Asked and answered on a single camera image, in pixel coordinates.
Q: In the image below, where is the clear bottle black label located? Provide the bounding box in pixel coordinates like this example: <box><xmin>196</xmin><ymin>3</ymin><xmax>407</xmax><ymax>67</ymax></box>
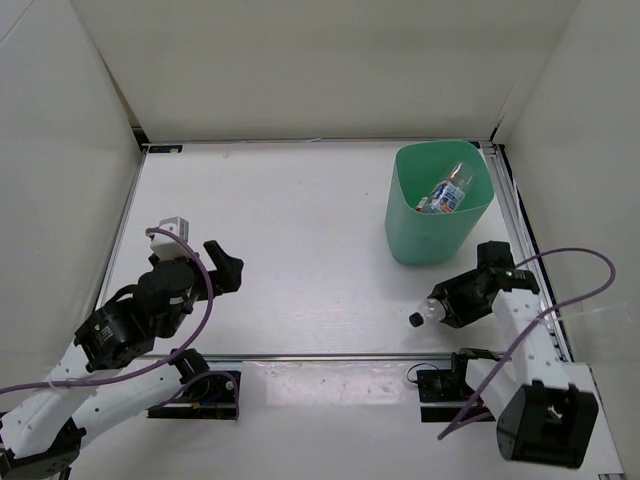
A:
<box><xmin>409</xmin><ymin>297</ymin><xmax>448</xmax><ymax>328</ymax></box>

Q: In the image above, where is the clear bottle red label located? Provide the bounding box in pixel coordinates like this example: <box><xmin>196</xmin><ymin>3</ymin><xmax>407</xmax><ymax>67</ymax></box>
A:
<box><xmin>415</xmin><ymin>176</ymin><xmax>465</xmax><ymax>214</ymax></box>

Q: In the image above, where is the clear bottle blue orange label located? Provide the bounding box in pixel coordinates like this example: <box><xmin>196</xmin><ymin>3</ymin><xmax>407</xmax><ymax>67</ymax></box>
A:
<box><xmin>423</xmin><ymin>162</ymin><xmax>475</xmax><ymax>214</ymax></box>

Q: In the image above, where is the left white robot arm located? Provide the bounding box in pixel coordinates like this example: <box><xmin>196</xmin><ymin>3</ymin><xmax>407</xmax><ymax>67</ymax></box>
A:
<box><xmin>1</xmin><ymin>238</ymin><xmax>244</xmax><ymax>479</ymax></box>

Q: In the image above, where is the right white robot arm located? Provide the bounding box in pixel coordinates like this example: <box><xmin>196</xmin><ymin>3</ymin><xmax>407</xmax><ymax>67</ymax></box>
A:
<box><xmin>411</xmin><ymin>241</ymin><xmax>599</xmax><ymax>470</ymax></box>

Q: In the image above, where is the green plastic bin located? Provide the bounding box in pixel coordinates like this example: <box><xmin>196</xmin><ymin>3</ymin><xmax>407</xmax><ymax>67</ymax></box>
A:
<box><xmin>384</xmin><ymin>140</ymin><xmax>494</xmax><ymax>266</ymax></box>

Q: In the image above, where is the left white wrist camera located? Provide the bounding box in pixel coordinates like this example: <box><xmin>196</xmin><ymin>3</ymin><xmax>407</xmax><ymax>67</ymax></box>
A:
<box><xmin>146</xmin><ymin>216</ymin><xmax>190</xmax><ymax>261</ymax></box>

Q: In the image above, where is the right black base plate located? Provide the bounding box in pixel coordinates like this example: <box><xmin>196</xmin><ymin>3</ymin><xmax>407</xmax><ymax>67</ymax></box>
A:
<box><xmin>406</xmin><ymin>362</ymin><xmax>474</xmax><ymax>423</ymax></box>

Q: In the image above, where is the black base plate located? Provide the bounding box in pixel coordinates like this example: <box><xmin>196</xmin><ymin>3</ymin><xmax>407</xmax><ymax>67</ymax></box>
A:
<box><xmin>406</xmin><ymin>362</ymin><xmax>474</xmax><ymax>423</ymax></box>
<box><xmin>147</xmin><ymin>361</ymin><xmax>243</xmax><ymax>421</ymax></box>

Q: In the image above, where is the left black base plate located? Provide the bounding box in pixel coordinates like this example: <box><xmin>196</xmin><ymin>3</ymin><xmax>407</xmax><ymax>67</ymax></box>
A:
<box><xmin>147</xmin><ymin>361</ymin><xmax>243</xmax><ymax>421</ymax></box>

